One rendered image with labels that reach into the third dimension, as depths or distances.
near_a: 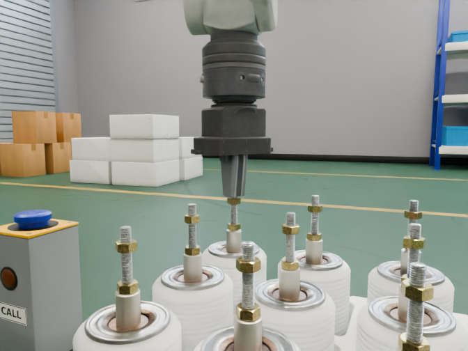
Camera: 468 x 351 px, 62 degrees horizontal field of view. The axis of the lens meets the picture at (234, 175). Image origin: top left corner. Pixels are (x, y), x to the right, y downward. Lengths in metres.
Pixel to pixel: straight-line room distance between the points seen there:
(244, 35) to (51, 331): 0.43
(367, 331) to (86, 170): 3.07
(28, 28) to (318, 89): 4.31
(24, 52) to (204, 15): 6.17
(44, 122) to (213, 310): 3.76
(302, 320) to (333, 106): 5.12
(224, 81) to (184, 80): 5.70
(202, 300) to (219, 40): 0.32
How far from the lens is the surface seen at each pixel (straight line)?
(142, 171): 3.01
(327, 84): 5.49
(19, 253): 0.49
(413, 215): 0.51
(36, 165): 4.06
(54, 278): 0.51
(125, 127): 3.07
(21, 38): 6.67
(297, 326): 0.40
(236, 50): 0.52
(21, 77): 6.57
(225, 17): 0.54
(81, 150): 3.38
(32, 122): 4.09
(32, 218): 0.50
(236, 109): 0.52
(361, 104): 5.42
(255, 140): 0.54
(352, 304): 0.61
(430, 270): 0.55
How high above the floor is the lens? 0.43
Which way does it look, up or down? 7 degrees down
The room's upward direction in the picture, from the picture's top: straight up
